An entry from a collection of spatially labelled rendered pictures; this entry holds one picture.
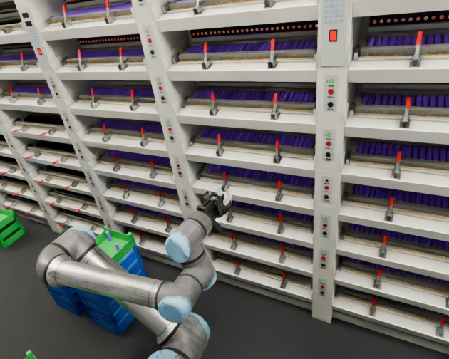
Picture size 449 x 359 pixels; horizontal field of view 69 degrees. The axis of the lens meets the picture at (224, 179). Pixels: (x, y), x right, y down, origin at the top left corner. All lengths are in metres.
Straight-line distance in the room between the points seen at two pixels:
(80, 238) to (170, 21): 0.90
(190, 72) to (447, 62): 0.84
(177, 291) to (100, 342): 1.08
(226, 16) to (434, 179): 0.89
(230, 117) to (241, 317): 1.09
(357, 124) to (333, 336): 1.09
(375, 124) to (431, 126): 0.16
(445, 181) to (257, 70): 0.72
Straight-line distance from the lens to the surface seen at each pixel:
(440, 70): 1.12
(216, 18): 1.25
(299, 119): 1.24
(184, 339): 1.42
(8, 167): 3.04
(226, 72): 1.27
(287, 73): 1.18
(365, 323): 1.89
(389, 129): 1.18
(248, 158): 1.39
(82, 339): 2.11
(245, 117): 1.31
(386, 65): 1.14
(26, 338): 2.30
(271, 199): 1.45
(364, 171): 1.29
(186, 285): 1.04
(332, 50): 1.12
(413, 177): 1.29
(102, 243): 1.95
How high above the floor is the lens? 1.55
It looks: 31 degrees down
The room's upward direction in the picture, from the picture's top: 8 degrees counter-clockwise
